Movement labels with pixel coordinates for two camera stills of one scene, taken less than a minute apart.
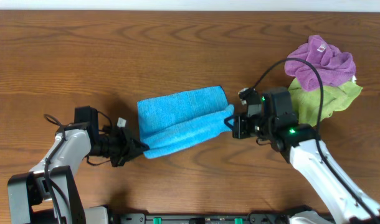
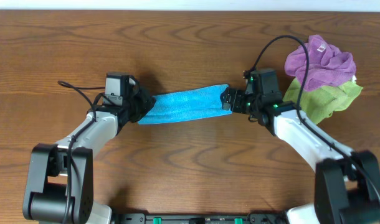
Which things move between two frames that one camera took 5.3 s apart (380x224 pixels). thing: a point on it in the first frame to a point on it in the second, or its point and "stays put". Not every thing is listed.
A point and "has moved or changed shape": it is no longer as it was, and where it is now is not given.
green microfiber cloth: (334, 98) stays put
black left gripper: (129, 147) to (147, 101)
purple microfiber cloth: (336, 66) stays put
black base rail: (204, 218) stays put
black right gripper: (238, 131) to (235, 106)
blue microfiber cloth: (171, 121) has moved or changed shape
